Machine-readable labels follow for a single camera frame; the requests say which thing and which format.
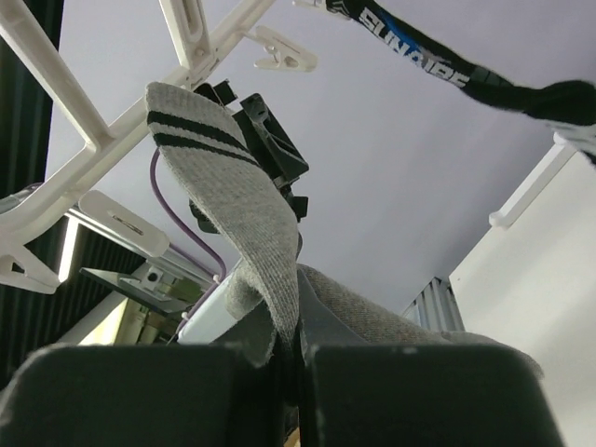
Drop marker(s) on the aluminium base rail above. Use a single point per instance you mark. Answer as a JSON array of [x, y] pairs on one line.
[[435, 308]]

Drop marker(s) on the grey sock back row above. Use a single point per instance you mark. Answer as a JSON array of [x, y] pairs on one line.
[[204, 148]]

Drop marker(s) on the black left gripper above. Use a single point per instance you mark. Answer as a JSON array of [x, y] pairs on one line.
[[265, 140]]

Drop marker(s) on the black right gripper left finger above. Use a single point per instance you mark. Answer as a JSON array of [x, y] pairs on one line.
[[156, 395]]

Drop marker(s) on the silver and white clothes rack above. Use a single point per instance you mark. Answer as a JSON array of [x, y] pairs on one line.
[[531, 187]]

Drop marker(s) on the black and blue patterned sock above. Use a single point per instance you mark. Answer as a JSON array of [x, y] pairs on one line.
[[566, 107]]

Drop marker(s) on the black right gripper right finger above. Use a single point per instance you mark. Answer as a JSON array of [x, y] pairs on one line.
[[359, 394]]

